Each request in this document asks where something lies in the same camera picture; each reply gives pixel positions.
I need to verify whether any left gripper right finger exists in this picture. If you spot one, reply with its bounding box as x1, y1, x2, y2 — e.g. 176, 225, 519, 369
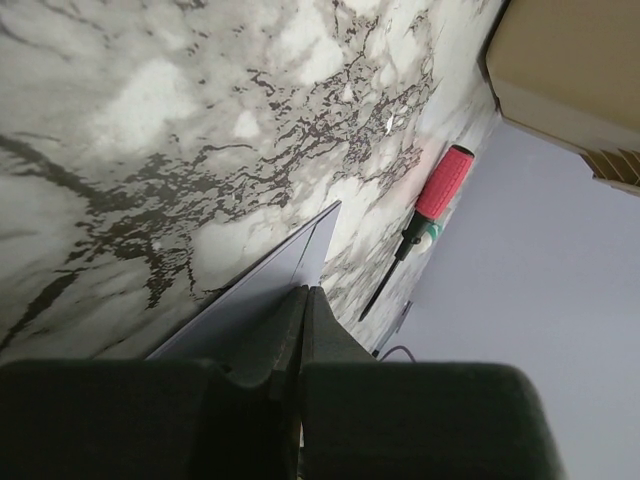
300, 287, 565, 479

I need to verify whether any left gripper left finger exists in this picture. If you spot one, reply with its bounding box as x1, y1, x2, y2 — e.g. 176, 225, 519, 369
1, 287, 308, 479

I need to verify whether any grey envelope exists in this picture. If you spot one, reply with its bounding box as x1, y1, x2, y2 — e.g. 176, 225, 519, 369
147, 201, 341, 360

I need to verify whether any green white glue stick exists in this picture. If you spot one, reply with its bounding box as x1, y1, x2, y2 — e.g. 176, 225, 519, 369
414, 221, 441, 254

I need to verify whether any tan plastic tool case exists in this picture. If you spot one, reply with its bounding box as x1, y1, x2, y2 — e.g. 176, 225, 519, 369
486, 0, 639, 195

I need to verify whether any red handled screwdriver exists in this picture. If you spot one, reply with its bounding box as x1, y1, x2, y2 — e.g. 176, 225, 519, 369
358, 145, 475, 322

